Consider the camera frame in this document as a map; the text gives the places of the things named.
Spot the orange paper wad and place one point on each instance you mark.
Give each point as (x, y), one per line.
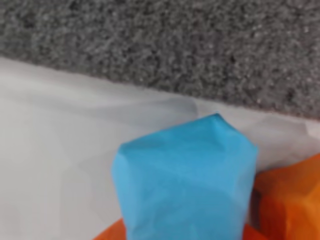
(300, 180)

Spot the blue paper wad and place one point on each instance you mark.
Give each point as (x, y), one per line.
(185, 180)

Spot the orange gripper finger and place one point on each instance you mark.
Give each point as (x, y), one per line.
(252, 233)
(117, 231)

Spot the grey foam border strip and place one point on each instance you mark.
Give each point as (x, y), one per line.
(150, 37)

